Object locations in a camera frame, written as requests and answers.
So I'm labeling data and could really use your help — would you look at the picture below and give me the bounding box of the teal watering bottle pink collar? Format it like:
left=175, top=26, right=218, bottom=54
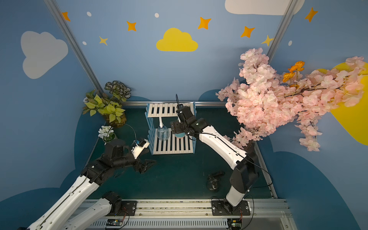
left=175, top=132, right=186, bottom=139

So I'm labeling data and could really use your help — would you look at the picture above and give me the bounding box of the blue white slatted shelf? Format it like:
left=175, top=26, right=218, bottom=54
left=145, top=102, right=197, bottom=156

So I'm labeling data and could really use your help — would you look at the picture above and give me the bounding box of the clear spray bottle white nozzle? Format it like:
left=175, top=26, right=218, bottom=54
left=156, top=117, right=170, bottom=141

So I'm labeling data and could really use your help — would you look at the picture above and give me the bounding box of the dark smoky spray bottle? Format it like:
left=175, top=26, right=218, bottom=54
left=207, top=171, right=225, bottom=193

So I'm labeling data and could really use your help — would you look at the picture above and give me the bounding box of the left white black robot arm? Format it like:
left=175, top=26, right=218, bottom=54
left=28, top=139, right=156, bottom=230

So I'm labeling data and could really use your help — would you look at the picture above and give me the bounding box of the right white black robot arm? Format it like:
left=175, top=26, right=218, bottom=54
left=171, top=117, right=268, bottom=210

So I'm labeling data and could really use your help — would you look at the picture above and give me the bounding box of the white flower small beige pot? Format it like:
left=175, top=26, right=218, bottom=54
left=98, top=126, right=116, bottom=143

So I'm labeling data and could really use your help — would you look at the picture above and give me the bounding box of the green leafy plant glass vase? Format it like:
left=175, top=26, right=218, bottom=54
left=82, top=80, right=131, bottom=127

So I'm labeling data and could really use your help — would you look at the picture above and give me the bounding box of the left green circuit board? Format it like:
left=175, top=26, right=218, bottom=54
left=106, top=219, right=123, bottom=228

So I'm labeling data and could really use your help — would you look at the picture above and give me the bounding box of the green circuit board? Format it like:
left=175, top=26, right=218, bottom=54
left=227, top=218, right=242, bottom=230
left=106, top=219, right=123, bottom=228

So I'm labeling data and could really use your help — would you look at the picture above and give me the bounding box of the pink cherry blossom tree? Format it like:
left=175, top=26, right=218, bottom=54
left=217, top=48, right=366, bottom=151

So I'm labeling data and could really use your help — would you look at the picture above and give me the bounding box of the right green circuit board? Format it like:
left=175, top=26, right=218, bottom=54
left=227, top=218, right=242, bottom=230

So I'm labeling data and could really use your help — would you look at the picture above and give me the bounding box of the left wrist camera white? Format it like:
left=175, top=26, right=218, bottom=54
left=131, top=139, right=150, bottom=160

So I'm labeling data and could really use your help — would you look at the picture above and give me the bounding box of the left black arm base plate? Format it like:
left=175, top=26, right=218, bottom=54
left=115, top=200, right=138, bottom=216

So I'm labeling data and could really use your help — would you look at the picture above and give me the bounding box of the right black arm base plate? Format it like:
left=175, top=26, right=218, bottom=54
left=211, top=199, right=251, bottom=216

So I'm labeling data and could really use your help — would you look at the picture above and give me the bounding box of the aluminium front rail frame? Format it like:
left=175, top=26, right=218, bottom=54
left=72, top=198, right=297, bottom=230

